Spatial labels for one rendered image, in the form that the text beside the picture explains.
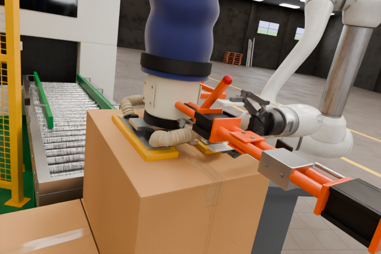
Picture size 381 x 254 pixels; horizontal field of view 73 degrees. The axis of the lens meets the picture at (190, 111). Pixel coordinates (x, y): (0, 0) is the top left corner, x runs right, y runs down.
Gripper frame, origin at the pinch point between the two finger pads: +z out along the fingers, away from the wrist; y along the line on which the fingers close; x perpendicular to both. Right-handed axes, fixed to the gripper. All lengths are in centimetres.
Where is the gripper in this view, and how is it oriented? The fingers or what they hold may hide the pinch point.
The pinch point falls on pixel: (220, 126)
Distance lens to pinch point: 64.2
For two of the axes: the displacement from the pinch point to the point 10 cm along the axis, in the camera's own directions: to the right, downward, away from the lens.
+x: -5.4, -3.1, 7.8
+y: -1.6, 9.5, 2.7
